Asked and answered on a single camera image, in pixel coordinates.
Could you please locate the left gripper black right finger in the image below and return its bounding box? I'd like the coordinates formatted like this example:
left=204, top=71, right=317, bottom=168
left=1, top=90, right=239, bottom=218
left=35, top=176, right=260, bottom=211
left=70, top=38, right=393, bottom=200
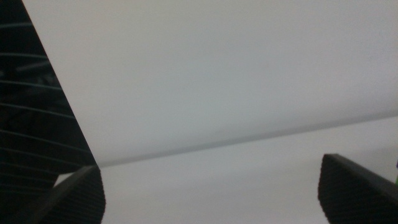
left=317, top=153, right=398, bottom=224

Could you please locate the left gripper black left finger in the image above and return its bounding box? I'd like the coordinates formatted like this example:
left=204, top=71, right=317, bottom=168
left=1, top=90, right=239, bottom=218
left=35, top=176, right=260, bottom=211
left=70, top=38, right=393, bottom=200
left=15, top=164, right=106, bottom=224

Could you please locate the dark wire rack background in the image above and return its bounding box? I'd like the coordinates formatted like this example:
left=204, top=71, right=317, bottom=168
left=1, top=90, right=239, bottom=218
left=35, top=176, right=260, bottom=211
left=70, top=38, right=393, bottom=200
left=0, top=0, right=98, bottom=224

